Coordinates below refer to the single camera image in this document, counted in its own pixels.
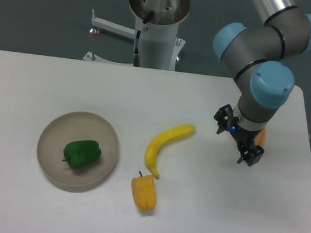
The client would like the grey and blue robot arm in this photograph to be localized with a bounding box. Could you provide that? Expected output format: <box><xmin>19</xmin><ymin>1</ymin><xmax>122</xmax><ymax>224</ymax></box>
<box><xmin>129</xmin><ymin>0</ymin><xmax>311</xmax><ymax>166</ymax></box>

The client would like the beige round plate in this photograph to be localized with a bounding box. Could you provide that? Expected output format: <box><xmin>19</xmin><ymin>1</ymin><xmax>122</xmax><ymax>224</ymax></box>
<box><xmin>36</xmin><ymin>112</ymin><xmax>119</xmax><ymax>193</ymax></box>

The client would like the green bell pepper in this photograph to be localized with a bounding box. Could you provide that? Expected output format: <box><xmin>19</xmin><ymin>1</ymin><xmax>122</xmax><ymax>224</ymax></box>
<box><xmin>63</xmin><ymin>140</ymin><xmax>101</xmax><ymax>169</ymax></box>

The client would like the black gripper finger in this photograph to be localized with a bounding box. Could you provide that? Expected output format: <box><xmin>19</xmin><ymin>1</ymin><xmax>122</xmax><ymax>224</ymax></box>
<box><xmin>214</xmin><ymin>104</ymin><xmax>234</xmax><ymax>134</ymax></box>
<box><xmin>237</xmin><ymin>144</ymin><xmax>264</xmax><ymax>166</ymax></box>

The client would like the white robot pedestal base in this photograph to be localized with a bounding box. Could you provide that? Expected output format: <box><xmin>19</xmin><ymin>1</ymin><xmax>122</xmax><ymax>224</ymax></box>
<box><xmin>89</xmin><ymin>0</ymin><xmax>191</xmax><ymax>71</ymax></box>

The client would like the yellow bell pepper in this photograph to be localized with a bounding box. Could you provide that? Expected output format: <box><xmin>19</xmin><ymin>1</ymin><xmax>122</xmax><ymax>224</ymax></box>
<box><xmin>131</xmin><ymin>171</ymin><xmax>157</xmax><ymax>212</ymax></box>

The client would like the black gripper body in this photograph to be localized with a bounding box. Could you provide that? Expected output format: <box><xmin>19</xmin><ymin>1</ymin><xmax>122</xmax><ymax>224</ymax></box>
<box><xmin>227</xmin><ymin>118</ymin><xmax>261</xmax><ymax>150</ymax></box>

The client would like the orange vegetable behind gripper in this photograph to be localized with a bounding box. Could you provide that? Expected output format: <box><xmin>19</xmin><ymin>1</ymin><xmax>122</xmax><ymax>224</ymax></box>
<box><xmin>254</xmin><ymin>128</ymin><xmax>266</xmax><ymax>147</ymax></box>

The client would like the black cable on pedestal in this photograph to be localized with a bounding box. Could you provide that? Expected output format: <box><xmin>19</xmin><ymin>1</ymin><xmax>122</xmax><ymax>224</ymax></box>
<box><xmin>130</xmin><ymin>9</ymin><xmax>155</xmax><ymax>68</ymax></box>

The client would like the yellow banana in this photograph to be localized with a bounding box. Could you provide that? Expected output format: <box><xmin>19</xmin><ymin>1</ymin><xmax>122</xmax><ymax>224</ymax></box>
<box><xmin>144</xmin><ymin>124</ymin><xmax>196</xmax><ymax>179</ymax></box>

